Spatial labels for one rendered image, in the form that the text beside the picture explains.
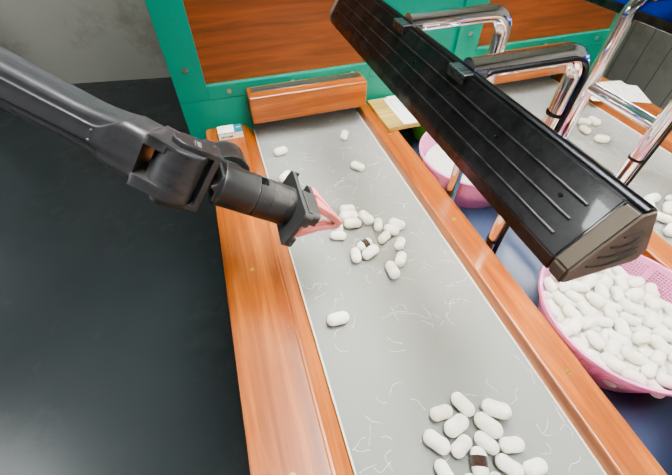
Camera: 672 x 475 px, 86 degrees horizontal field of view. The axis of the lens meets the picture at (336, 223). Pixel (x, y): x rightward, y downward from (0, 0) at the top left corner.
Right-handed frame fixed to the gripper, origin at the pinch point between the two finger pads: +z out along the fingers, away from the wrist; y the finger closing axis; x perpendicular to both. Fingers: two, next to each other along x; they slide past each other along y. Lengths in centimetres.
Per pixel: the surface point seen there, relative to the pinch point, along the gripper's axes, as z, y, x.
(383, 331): 10.9, -13.5, 7.8
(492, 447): 16.0, -32.7, 2.4
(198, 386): 16, 19, 95
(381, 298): 12.3, -7.7, 6.6
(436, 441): 10.6, -30.2, 6.1
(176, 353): 10, 33, 100
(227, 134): -8.3, 43.7, 15.3
